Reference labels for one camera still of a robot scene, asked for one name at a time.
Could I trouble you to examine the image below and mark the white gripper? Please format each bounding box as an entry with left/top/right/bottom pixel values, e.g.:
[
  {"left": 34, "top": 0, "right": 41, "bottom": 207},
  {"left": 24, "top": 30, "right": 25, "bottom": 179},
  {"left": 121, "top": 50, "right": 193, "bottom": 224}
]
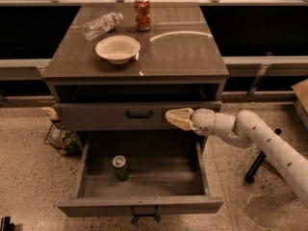
[{"left": 166, "top": 108, "right": 236, "bottom": 137}]

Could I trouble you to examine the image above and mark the green soda can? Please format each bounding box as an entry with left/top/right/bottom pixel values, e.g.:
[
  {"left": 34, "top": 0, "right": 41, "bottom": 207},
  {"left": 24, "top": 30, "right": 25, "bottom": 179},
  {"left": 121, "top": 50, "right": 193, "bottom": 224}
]
[{"left": 112, "top": 155, "right": 129, "bottom": 181}]

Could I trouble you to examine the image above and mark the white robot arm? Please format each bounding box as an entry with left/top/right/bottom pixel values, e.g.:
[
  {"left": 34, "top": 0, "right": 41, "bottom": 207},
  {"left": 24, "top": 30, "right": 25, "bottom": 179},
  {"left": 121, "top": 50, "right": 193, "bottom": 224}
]
[{"left": 165, "top": 108, "right": 308, "bottom": 208}]

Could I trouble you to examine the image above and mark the grey upper drawer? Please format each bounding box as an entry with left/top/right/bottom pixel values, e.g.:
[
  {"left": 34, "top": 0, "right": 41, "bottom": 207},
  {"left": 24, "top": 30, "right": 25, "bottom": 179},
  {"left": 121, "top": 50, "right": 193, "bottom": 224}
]
[{"left": 54, "top": 101, "right": 221, "bottom": 131}]

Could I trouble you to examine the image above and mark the open grey lower drawer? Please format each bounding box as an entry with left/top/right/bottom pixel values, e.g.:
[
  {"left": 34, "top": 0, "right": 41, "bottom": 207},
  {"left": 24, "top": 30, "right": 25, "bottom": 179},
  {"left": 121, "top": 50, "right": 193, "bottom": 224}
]
[{"left": 59, "top": 130, "right": 223, "bottom": 223}]

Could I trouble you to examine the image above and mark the grey drawer cabinet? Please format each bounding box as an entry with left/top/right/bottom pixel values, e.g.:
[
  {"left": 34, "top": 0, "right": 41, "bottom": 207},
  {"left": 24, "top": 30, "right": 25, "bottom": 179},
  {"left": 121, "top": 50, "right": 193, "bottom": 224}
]
[{"left": 42, "top": 4, "right": 229, "bottom": 145}]

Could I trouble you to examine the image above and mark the orange soda can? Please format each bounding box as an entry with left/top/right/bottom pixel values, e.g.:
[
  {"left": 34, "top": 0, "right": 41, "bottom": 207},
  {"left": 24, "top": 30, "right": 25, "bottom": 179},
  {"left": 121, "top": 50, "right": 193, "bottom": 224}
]
[{"left": 134, "top": 0, "right": 151, "bottom": 32}]

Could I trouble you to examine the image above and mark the black chair base leg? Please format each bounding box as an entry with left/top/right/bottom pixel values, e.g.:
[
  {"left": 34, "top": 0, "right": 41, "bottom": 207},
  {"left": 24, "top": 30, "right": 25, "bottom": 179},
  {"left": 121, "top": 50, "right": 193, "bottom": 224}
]
[{"left": 244, "top": 128, "right": 283, "bottom": 185}]

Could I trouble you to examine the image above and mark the white paper bowl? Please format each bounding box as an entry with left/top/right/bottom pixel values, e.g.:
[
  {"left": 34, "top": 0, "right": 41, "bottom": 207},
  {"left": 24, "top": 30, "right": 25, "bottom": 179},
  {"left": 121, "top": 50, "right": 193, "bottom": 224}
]
[{"left": 95, "top": 36, "right": 141, "bottom": 64}]

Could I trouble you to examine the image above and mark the clear plastic water bottle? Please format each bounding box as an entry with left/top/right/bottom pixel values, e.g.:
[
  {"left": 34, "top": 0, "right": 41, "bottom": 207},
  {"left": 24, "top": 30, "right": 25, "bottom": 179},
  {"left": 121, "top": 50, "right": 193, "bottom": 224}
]
[{"left": 81, "top": 13, "right": 123, "bottom": 40}]

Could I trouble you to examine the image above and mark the black object bottom left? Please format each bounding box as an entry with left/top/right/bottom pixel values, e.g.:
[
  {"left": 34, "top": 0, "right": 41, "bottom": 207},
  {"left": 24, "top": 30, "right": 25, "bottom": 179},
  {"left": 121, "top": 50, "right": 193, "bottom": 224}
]
[{"left": 0, "top": 217, "right": 15, "bottom": 231}]

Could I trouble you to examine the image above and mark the wire basket with items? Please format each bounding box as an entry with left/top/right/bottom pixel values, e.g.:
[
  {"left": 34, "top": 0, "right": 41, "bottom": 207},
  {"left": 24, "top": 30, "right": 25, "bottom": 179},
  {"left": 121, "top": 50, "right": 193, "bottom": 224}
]
[{"left": 42, "top": 107, "right": 82, "bottom": 156}]

